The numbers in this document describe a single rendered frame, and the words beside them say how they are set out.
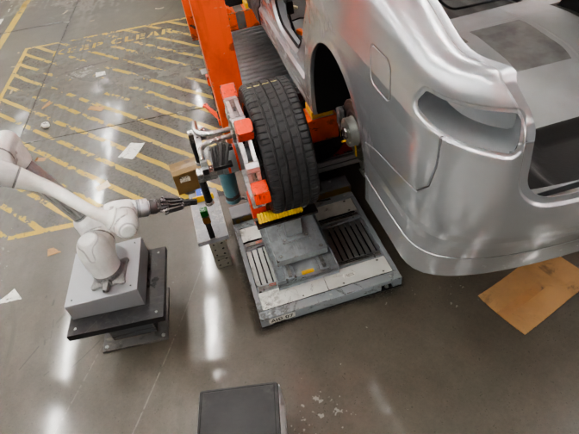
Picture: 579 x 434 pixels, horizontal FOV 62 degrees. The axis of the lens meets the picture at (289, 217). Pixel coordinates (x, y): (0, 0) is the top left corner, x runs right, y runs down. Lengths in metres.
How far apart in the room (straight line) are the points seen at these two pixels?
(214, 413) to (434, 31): 1.66
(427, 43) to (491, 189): 0.46
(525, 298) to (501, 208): 1.37
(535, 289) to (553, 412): 0.68
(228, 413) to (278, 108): 1.32
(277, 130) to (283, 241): 0.86
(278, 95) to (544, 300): 1.77
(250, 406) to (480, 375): 1.13
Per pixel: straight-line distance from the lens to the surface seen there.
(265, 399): 2.18
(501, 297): 2.90
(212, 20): 2.55
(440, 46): 1.47
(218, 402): 2.22
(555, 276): 3.08
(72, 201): 2.34
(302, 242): 2.82
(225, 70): 2.66
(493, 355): 2.71
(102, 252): 2.56
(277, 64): 4.56
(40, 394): 3.05
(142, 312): 2.66
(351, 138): 2.45
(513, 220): 1.67
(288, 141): 2.16
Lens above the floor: 2.29
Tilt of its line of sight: 44 degrees down
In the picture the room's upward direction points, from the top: 10 degrees counter-clockwise
